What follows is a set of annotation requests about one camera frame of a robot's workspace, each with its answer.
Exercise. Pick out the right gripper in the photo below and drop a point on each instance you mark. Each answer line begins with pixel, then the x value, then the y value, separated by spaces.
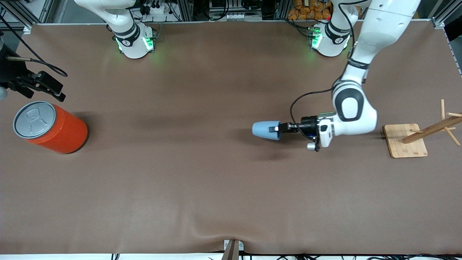
pixel 9 73

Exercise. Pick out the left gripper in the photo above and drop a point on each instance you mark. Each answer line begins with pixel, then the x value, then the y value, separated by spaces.
pixel 308 124

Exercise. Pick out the light blue plastic cup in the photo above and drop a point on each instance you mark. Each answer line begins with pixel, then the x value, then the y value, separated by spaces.
pixel 260 130

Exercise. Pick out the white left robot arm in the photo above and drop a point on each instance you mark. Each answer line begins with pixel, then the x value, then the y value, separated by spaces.
pixel 382 29

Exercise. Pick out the orange can-shaped container grey lid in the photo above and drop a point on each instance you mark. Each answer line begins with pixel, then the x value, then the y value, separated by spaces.
pixel 65 130

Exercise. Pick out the brown table cover mat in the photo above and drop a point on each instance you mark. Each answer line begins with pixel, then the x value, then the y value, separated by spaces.
pixel 216 180

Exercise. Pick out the orange snack bags pile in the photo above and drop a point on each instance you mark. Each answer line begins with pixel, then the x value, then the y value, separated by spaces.
pixel 303 14

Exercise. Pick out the wooden mug tree stand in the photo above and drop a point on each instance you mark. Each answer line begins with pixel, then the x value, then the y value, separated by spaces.
pixel 404 142

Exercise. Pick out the white power strip with plugs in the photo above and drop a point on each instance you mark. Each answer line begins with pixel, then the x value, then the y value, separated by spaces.
pixel 155 9

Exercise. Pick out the aluminium frame strut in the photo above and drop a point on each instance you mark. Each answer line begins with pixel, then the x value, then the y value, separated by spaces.
pixel 438 23
pixel 21 16

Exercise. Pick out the metal table edge bracket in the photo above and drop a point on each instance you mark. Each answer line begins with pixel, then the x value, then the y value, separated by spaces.
pixel 231 251

